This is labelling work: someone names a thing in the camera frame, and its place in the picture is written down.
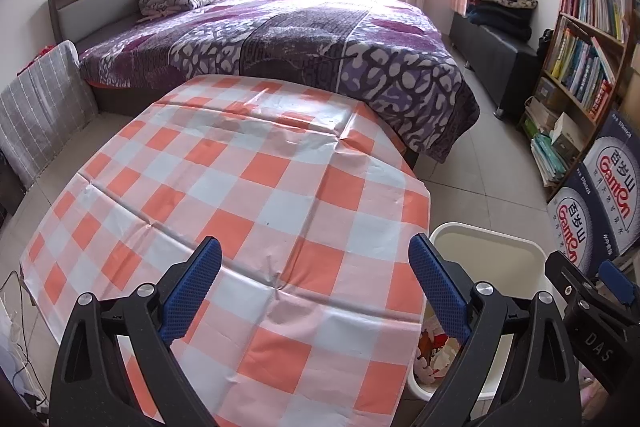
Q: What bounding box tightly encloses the red instant noodle cup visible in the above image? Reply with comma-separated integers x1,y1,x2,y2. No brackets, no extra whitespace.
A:
413,329,460,385

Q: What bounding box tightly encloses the white trash bin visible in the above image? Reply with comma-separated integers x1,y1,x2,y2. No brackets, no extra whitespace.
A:
407,222,553,402

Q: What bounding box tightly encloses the blue white Ganten box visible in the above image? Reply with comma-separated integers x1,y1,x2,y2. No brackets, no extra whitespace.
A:
585,110,640,255

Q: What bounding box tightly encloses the orange white checkered tablecloth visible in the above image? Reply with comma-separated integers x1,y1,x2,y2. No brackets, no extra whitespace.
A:
21,76,430,426

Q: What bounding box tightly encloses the black storage bench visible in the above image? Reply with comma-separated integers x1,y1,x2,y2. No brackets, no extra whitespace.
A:
449,13,541,122

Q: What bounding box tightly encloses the wooden bookshelf with books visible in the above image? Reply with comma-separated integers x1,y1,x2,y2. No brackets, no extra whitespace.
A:
520,0,639,197

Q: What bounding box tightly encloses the purple patterned bedspread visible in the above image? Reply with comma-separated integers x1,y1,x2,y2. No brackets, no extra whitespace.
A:
80,0,480,162

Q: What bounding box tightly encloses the grey plaid covered furniture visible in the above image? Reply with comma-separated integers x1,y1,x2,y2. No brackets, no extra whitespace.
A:
1,40,98,187

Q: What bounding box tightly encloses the pile of dark clothes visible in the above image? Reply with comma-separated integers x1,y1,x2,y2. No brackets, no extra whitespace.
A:
465,0,538,42

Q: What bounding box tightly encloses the black floor cable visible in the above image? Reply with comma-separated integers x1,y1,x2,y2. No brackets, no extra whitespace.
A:
0,267,51,413

